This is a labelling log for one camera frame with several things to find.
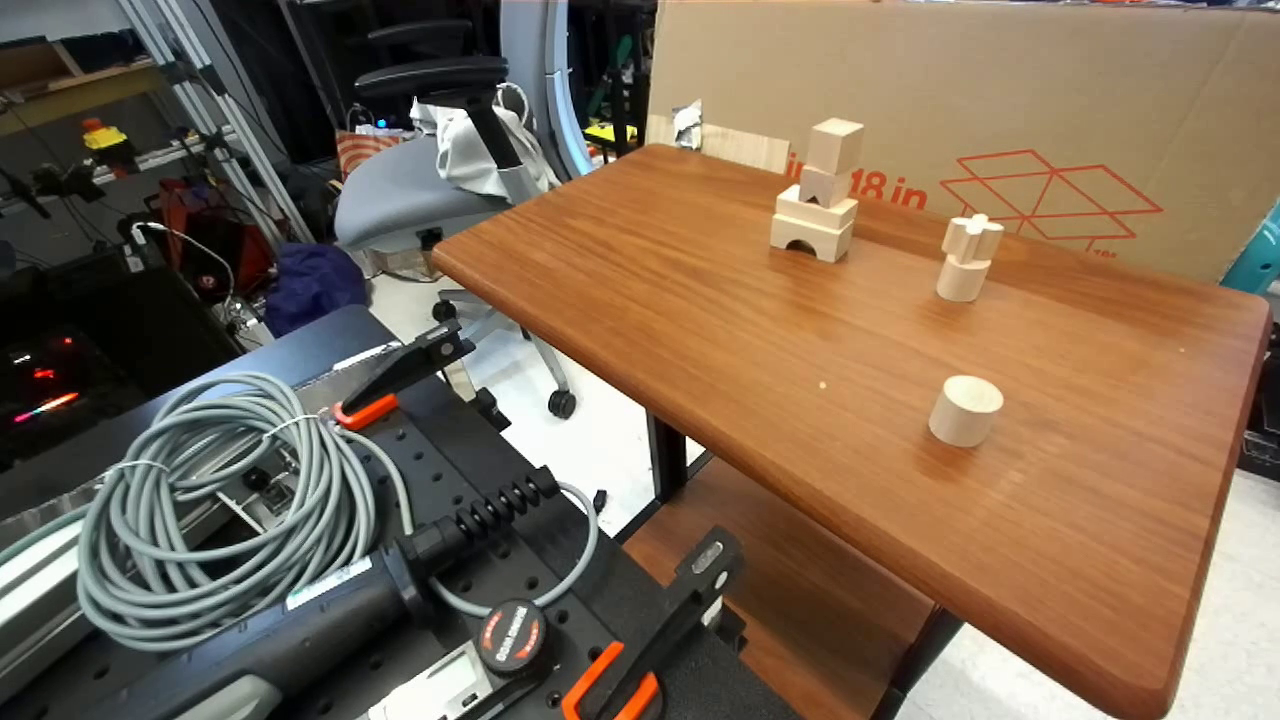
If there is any flower shaped wooden block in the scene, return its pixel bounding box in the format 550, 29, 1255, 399
938, 207, 1009, 266

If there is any grey office chair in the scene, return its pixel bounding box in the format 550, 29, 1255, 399
328, 53, 583, 425

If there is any teal object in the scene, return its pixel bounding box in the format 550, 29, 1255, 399
1219, 197, 1280, 299

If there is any wooden arch block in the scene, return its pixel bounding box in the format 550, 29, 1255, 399
763, 182, 860, 266

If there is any coiled grey cable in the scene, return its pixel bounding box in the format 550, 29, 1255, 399
72, 368, 421, 660

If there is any black clamp with orange grip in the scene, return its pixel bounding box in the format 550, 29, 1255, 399
328, 321, 478, 435
554, 524, 742, 720

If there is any wide wooden cylinder block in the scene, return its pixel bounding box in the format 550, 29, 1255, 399
923, 373, 1009, 450

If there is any black table leg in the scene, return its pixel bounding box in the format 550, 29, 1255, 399
649, 408, 690, 506

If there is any silver jacket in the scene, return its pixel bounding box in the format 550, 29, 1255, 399
408, 91, 560, 207

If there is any black ribbed cable connector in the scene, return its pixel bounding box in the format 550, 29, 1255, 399
124, 462, 568, 720

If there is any large cardboard box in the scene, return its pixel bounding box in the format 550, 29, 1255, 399
645, 0, 1280, 292

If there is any small wooden block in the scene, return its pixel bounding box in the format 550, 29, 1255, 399
794, 169, 860, 212

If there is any wooden cube block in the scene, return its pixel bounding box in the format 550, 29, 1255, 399
803, 114, 868, 182

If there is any blue bag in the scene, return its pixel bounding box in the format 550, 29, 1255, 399
258, 241, 373, 338

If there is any wooden lower shelf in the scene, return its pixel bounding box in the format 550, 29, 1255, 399
620, 456, 938, 720

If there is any round black red knob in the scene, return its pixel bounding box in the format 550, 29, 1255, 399
471, 598, 554, 678

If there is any yellow red emergency button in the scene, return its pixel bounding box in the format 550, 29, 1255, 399
76, 114, 135, 161

